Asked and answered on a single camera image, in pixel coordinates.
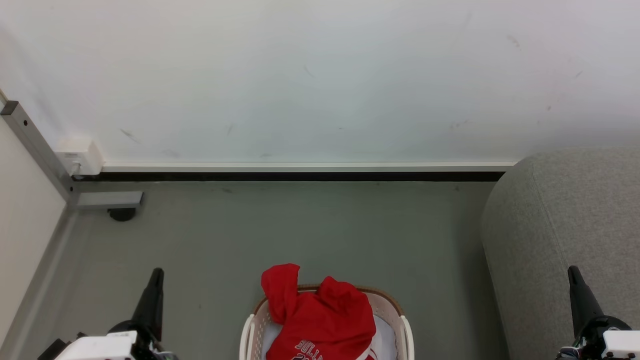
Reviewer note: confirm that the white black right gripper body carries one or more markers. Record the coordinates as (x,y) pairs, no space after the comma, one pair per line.
(620,345)

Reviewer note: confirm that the red hooded sweatshirt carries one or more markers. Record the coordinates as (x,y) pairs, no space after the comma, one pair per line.
(320,320)

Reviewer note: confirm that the grey fabric sofa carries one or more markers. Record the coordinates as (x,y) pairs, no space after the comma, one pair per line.
(560,225)

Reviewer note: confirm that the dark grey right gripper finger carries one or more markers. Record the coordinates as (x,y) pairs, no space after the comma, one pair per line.
(580,300)

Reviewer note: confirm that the white cloth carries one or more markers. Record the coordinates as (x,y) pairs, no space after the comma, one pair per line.
(386,341)

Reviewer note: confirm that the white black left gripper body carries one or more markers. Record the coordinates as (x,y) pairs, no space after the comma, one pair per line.
(100,346)

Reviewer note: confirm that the beige partition panel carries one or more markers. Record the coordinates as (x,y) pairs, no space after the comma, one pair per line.
(25,215)

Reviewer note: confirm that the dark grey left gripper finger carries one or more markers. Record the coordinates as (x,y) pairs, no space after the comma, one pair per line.
(150,305)

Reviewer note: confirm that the white and black baseboard strip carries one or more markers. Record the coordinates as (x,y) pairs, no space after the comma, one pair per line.
(300,171)

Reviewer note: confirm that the white laundry basket brown rim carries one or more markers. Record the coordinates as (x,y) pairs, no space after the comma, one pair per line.
(388,307)

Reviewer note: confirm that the grey aluminium frame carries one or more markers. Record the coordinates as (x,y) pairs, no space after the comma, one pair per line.
(35,145)

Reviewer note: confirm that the white wall outlet box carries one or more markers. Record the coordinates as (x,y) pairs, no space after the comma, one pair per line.
(82,156)

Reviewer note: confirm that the black caster wheel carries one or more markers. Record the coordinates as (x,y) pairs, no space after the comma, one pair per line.
(122,214)

